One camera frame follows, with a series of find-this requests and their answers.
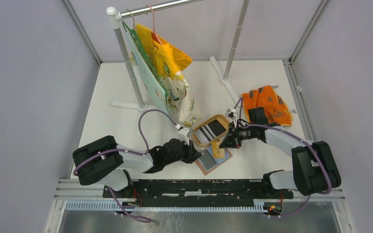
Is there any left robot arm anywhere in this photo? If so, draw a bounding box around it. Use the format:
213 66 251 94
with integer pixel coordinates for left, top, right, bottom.
72 135 201 198

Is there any pink clothes hanger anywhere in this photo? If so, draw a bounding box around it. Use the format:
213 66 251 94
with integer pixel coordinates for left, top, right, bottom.
146 4 162 45

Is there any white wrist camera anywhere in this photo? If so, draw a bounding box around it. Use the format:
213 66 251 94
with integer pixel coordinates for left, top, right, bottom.
225 108 237 121
176 124 193 145

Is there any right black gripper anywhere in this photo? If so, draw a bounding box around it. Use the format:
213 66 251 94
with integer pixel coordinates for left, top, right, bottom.
219 121 256 149

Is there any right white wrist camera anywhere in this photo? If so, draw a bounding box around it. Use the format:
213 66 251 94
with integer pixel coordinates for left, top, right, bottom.
225 108 237 121

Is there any gold VIP credit card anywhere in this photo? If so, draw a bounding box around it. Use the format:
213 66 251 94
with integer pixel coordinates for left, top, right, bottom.
211 141 225 159

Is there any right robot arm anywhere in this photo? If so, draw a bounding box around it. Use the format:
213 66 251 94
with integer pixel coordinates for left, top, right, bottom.
219 107 341 198

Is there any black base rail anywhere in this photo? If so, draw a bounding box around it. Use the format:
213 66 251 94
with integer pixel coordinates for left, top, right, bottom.
115 179 294 207

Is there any yellow garment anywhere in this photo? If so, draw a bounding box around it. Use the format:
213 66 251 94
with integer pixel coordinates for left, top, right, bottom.
136 24 192 81

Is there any light green printed garment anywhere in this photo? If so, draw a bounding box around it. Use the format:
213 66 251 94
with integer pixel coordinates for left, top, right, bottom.
122 23 169 114

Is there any white perforated cable tray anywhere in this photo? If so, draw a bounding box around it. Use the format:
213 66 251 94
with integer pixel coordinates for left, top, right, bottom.
65 200 267 214

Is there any cream printed garment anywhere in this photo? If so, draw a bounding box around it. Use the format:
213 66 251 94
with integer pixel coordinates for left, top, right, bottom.
167 71 201 128

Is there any black credit card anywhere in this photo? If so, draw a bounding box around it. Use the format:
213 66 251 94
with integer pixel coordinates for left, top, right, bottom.
199 153 217 171

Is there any green clothes hanger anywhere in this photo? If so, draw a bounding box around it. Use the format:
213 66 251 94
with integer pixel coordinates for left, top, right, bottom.
122 22 168 99

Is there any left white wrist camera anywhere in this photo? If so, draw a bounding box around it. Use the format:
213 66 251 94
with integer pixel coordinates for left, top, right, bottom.
176 124 193 145

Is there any orange patterned cloth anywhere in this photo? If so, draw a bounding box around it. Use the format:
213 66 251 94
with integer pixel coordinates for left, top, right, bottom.
241 85 293 126

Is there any yellow oval tray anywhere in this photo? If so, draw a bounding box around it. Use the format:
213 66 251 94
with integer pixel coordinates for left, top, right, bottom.
193 115 229 148

